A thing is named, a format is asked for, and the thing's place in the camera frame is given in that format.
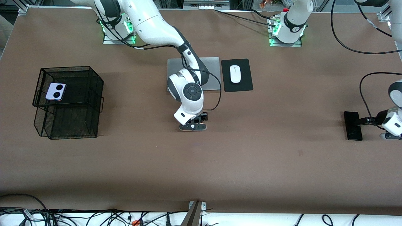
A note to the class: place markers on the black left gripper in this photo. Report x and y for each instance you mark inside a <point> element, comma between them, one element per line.
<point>374,120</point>

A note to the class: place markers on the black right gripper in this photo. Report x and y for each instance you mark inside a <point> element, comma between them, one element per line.
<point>203,116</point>

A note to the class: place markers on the black slab phone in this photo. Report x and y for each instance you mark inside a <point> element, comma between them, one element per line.
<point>351,131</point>

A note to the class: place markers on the lilac flip phone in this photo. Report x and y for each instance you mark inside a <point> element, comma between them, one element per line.
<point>50,91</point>

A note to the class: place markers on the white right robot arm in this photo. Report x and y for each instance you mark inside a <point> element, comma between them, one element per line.
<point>150,22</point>

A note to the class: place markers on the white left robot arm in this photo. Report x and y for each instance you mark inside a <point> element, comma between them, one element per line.
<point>292,22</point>

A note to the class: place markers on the silver closed laptop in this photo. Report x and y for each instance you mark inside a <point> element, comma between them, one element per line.
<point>215,75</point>

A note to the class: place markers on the black mouse pad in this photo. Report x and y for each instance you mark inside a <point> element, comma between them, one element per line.
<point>245,86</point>

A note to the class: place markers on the white computer mouse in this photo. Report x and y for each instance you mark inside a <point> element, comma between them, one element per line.
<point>235,75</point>

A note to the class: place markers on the black mesh two-tier tray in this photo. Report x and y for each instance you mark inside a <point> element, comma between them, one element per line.
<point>78,125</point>

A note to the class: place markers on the aluminium camera post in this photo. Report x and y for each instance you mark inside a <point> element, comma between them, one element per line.
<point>193,216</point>

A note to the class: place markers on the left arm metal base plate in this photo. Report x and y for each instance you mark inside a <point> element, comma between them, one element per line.
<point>298,45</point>

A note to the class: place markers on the metal corner bracket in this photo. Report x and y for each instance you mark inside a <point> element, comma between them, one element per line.
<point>383,16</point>

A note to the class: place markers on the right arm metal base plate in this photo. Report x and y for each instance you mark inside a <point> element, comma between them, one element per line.
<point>108,41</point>

